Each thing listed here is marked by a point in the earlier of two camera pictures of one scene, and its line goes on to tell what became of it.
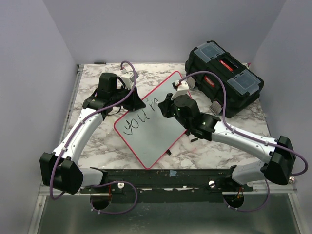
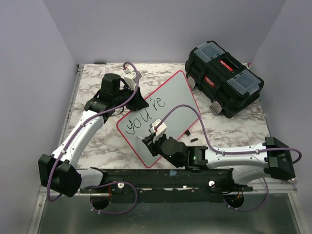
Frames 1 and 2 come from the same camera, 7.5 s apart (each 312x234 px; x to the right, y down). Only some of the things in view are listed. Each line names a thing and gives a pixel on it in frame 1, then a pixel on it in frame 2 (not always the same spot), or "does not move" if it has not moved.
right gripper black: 165,106 to 148,141
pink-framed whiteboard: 149,133 does not move
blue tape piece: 172,172 does not move
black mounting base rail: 167,185 does not move
